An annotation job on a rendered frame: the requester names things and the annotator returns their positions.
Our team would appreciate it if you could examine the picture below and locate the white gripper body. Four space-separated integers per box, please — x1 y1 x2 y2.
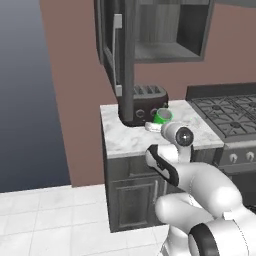
144 121 165 133

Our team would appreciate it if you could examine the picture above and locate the green mug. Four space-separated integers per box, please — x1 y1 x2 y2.
152 107 175 126

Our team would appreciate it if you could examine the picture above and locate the dark grey base cabinet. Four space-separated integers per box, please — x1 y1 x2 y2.
101 146 225 234

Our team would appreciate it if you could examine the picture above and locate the dark grey base cabinet door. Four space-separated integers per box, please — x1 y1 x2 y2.
109 176 168 231

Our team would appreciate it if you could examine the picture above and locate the black toaster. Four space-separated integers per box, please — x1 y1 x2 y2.
124 84 170 127

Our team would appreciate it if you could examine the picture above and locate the black stove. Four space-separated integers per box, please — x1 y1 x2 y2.
185 82 256 208

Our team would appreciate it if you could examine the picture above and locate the silver stove knob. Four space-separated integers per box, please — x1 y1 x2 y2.
245 150 256 162
228 152 239 164

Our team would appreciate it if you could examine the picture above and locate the grey range hood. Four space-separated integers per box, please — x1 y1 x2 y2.
213 0 256 10

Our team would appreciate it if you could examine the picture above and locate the dark grey wall cabinet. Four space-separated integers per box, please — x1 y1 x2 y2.
133 0 215 64

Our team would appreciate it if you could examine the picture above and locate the grey cabinet door handle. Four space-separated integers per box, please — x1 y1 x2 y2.
111 13 124 89

